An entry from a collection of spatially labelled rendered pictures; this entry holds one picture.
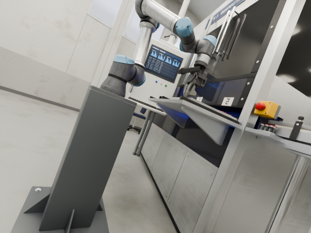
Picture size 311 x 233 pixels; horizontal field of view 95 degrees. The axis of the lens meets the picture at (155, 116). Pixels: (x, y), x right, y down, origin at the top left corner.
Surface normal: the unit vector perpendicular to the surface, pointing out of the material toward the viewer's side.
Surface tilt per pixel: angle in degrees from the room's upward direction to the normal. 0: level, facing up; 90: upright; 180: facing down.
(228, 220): 90
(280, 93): 90
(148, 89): 90
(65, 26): 90
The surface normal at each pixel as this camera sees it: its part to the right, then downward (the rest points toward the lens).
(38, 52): 0.46, 0.20
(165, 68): 0.12, 0.07
